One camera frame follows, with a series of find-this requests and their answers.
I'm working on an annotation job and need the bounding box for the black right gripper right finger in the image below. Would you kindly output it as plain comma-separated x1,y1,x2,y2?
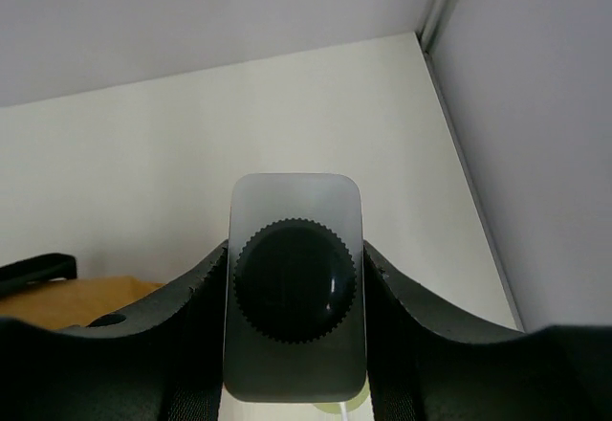
363,243,611,420

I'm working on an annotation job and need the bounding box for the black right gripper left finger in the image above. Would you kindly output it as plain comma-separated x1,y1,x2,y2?
1,242,228,420

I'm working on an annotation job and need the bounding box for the tan canvas tote bag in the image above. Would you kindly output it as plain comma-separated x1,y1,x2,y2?
1,253,162,330

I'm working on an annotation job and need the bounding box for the white bottle black cap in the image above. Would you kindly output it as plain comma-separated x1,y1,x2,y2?
223,173,367,403

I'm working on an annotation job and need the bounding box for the green pump bottle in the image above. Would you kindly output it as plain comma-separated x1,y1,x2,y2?
315,381,374,421

